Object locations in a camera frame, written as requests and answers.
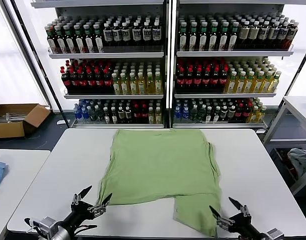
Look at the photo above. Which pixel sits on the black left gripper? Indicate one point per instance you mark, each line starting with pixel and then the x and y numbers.
pixel 76 215

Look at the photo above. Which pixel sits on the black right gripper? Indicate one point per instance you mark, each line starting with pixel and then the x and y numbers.
pixel 246 227

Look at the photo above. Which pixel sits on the green polo shirt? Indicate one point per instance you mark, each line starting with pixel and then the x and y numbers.
pixel 157 162

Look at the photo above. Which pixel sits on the red fabric item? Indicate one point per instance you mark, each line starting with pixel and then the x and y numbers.
pixel 292 169

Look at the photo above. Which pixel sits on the white paper scrap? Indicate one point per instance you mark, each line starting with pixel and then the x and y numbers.
pixel 61 122

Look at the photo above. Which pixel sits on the dark green bottle white cap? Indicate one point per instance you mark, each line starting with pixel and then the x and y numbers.
pixel 99 115
pixel 193 114
pixel 92 115
pixel 201 114

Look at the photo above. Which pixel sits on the grey crumpled cloth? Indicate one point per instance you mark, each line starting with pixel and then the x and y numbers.
pixel 301 160

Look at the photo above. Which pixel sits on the blue drink bottle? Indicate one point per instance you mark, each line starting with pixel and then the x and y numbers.
pixel 77 113
pixel 185 113
pixel 85 114
pixel 178 113

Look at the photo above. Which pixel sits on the cola bottle red cap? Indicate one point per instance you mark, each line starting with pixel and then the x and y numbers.
pixel 91 82
pixel 214 81
pixel 197 81
pixel 144 115
pixel 223 81
pixel 136 115
pixel 189 81
pixel 206 81
pixel 246 112
pixel 180 81
pixel 83 82
pixel 239 112
pixel 66 82
pixel 99 82
pixel 74 82
pixel 108 82

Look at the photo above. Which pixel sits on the yellow juice bottle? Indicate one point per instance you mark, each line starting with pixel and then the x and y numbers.
pixel 116 86
pixel 261 115
pixel 249 85
pixel 258 85
pixel 150 86
pixel 141 86
pixel 240 85
pixel 158 117
pixel 266 85
pixel 158 86
pixel 133 86
pixel 275 85
pixel 151 117
pixel 253 115
pixel 124 86
pixel 231 85

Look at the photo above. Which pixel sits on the open cardboard box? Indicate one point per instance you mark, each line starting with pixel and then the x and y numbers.
pixel 8 130

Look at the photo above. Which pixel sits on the clear plastic packaging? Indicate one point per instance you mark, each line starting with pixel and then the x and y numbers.
pixel 13 117

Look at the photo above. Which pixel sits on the black slanted pole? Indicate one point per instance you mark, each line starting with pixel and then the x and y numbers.
pixel 39 62
pixel 300 72

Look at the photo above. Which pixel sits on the dark bottle blue white label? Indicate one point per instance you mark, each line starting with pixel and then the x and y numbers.
pixel 291 35
pixel 282 34
pixel 146 34
pixel 273 33
pixel 117 35
pixel 263 33
pixel 136 34
pixel 108 35
pixel 156 34
pixel 126 34

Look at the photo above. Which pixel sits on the dark bottle beige label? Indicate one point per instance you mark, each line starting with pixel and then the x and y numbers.
pixel 243 33
pixel 253 33

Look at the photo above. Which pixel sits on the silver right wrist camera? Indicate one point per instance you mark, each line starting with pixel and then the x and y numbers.
pixel 275 235

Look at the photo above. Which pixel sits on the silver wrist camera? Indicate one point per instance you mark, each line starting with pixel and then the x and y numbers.
pixel 46 225
pixel 275 235

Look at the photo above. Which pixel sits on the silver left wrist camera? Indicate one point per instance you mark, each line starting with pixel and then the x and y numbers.
pixel 46 225

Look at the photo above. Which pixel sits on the white metal frame side table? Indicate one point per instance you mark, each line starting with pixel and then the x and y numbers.
pixel 300 103

